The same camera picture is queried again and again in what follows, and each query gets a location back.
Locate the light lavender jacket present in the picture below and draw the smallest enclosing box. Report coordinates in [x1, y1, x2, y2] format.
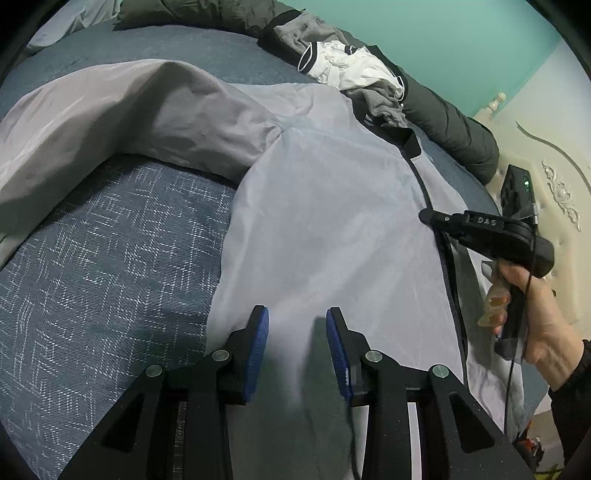
[0, 59, 527, 480]

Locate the crumpled grey garment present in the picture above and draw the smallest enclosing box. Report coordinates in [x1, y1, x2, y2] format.
[346, 83, 409, 127]

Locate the grey black-banded garment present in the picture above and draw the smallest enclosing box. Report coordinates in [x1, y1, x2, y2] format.
[271, 13, 340, 58]

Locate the orange floor clutter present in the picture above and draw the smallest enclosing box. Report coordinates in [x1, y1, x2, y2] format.
[517, 406, 568, 480]

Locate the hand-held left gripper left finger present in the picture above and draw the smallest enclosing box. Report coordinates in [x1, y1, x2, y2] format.
[58, 305, 271, 480]

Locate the white black-trimmed garment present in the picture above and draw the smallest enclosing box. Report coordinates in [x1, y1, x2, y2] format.
[298, 41, 407, 101]

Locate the cream tufted headboard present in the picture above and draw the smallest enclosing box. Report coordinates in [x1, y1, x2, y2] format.
[473, 41, 591, 342]

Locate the dark grey duvet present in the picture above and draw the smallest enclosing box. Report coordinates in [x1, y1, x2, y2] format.
[117, 0, 502, 185]

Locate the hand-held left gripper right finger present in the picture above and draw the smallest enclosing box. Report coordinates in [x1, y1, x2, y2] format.
[325, 306, 522, 480]

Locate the person's right hand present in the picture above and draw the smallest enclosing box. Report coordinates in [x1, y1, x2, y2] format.
[478, 264, 586, 392]

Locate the person's right forearm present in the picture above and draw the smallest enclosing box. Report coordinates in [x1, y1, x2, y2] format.
[549, 339, 591, 467]

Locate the black cable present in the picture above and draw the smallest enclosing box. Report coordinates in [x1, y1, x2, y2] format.
[503, 203, 539, 439]

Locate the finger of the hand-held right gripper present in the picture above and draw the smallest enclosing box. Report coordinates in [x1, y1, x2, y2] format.
[419, 209, 468, 237]

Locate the light grey pillow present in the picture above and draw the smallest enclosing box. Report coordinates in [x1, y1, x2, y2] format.
[28, 0, 121, 49]

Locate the bed with blue sheet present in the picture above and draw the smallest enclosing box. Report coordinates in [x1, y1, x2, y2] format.
[0, 23, 555, 480]

